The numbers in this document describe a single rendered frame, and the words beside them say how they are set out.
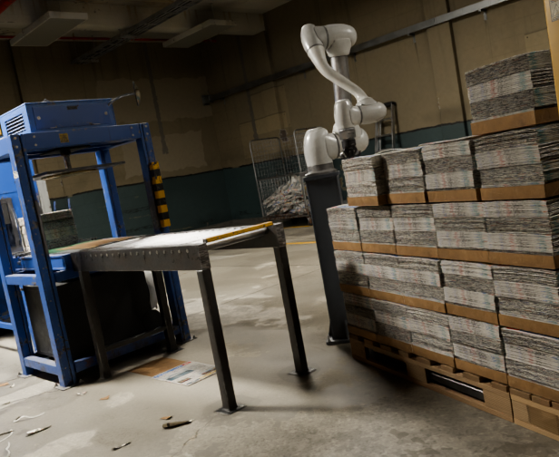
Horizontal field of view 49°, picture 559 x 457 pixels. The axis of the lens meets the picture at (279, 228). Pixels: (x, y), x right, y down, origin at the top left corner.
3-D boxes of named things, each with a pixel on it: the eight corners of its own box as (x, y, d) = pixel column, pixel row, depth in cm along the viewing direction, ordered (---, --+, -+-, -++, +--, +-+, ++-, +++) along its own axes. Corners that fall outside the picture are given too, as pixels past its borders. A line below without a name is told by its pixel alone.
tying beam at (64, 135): (151, 136, 422) (148, 121, 421) (14, 151, 358) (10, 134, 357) (103, 150, 471) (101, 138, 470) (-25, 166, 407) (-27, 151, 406)
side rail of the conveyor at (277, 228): (287, 245, 318) (283, 222, 317) (279, 247, 315) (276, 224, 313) (150, 251, 416) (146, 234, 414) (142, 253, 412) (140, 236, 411)
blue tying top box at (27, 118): (118, 127, 418) (112, 98, 416) (31, 134, 377) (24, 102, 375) (87, 138, 451) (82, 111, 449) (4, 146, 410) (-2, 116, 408)
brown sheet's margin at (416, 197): (456, 189, 286) (455, 179, 286) (499, 186, 259) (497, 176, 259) (387, 203, 273) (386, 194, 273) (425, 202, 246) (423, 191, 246)
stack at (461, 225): (409, 338, 347) (385, 194, 340) (586, 392, 241) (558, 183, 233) (350, 358, 332) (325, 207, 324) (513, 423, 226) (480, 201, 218)
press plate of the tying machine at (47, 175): (125, 165, 415) (124, 160, 415) (47, 176, 378) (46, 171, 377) (88, 174, 455) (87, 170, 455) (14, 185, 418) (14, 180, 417)
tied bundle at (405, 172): (456, 189, 287) (449, 140, 284) (501, 188, 259) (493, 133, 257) (387, 205, 273) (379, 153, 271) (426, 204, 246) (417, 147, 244)
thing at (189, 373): (227, 368, 354) (227, 366, 354) (187, 386, 334) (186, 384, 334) (190, 362, 380) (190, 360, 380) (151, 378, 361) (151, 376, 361)
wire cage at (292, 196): (339, 218, 1124) (324, 125, 1108) (309, 227, 1068) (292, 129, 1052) (293, 222, 1212) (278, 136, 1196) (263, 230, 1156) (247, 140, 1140)
